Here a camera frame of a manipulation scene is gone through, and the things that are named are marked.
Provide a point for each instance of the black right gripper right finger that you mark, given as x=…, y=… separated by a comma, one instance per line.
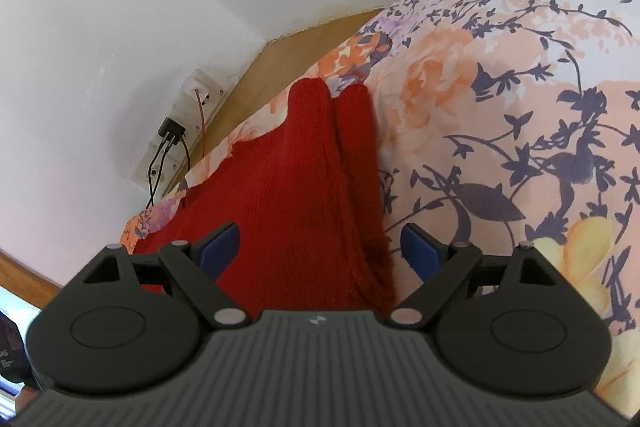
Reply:
x=510, y=324

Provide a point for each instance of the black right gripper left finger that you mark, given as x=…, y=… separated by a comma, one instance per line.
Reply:
x=129, y=322

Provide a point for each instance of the red knitted sweater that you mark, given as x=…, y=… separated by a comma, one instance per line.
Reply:
x=306, y=198

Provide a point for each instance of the dark device at left edge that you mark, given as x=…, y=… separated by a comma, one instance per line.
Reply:
x=15, y=366

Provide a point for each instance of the black plug adapter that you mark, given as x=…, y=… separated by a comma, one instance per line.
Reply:
x=171, y=131

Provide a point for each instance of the floral bed sheet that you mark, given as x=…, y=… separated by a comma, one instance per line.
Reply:
x=497, y=122

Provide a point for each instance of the white wall socket strip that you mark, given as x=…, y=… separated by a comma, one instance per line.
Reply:
x=198, y=101

